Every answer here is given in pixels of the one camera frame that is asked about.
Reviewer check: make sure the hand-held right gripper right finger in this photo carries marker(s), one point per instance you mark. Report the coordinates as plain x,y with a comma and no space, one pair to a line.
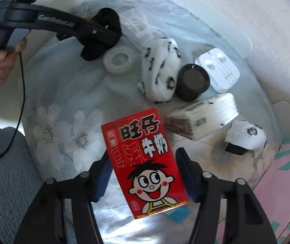
185,175

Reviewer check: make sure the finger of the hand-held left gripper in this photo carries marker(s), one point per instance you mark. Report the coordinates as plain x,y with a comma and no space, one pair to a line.
99,33

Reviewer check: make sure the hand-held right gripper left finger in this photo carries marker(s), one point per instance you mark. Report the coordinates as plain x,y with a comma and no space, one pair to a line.
101,180

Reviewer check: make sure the clear tape roll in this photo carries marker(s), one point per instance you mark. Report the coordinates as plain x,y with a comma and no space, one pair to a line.
108,63

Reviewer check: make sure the red milk carton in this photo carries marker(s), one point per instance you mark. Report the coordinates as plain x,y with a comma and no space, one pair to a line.
145,157

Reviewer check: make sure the white round desktop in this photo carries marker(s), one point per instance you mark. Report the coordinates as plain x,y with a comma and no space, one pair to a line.
223,30

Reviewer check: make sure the person's left hand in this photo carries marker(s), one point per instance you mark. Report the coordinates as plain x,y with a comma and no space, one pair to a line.
0,58

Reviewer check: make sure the clear plastic bag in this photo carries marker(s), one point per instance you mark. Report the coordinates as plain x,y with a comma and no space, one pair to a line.
137,22

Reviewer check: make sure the white tissue pack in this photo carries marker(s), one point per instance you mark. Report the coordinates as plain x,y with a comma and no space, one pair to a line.
206,117

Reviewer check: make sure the white sock with black print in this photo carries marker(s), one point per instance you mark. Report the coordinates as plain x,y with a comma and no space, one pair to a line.
160,63

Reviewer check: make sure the floral tablecloth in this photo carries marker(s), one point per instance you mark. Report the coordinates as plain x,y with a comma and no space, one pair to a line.
66,94

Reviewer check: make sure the small white and black sock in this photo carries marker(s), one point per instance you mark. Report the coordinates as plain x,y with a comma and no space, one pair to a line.
244,137

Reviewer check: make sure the pink box with teal rays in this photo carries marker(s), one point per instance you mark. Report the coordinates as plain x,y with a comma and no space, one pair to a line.
282,172

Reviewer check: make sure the black round jar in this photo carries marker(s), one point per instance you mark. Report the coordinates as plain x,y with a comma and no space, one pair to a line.
192,78

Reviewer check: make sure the grey fluffy blanket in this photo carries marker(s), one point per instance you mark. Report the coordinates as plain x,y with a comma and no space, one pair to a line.
2,183

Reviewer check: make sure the white earphone case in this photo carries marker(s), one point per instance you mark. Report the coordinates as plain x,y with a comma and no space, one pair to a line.
221,76

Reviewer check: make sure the white cardboard piece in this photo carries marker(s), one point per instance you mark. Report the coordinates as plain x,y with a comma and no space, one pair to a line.
286,119

